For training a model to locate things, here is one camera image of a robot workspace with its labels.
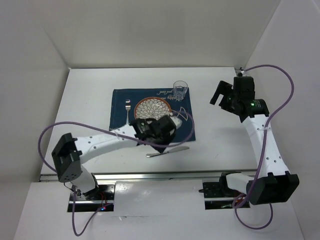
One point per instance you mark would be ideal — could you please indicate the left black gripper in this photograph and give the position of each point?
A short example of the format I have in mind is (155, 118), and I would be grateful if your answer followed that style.
(161, 146)

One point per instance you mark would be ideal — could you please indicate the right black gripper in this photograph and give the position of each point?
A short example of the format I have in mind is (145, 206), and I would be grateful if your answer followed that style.
(223, 88)

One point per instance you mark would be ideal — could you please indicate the silver table knife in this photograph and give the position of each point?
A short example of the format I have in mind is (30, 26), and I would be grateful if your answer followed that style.
(173, 150)

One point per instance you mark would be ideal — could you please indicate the floral ceramic plate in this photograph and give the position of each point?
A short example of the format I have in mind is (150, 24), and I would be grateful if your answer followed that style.
(152, 108)

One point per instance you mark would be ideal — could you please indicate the clear drinking glass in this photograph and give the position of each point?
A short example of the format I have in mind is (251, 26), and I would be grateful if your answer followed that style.
(180, 89)

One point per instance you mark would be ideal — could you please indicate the blue fish placemat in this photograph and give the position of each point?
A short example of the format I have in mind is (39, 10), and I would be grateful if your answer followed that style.
(182, 109)

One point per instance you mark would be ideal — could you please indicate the silver fork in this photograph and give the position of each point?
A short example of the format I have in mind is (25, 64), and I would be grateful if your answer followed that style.
(127, 108)

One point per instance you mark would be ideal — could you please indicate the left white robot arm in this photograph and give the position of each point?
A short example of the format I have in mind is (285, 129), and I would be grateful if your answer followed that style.
(70, 153)

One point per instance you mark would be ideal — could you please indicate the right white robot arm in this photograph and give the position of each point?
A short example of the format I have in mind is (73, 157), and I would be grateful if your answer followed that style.
(273, 182)

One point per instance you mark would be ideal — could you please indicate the right side aluminium rail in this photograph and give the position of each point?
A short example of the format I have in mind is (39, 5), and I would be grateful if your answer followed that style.
(239, 71)

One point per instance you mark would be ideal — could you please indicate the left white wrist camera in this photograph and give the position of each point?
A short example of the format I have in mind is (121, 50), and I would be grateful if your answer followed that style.
(178, 122)

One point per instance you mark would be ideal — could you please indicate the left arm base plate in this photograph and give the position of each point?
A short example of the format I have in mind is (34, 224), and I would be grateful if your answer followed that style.
(102, 201)

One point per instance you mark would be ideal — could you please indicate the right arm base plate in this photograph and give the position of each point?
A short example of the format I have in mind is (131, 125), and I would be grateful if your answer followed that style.
(216, 197)

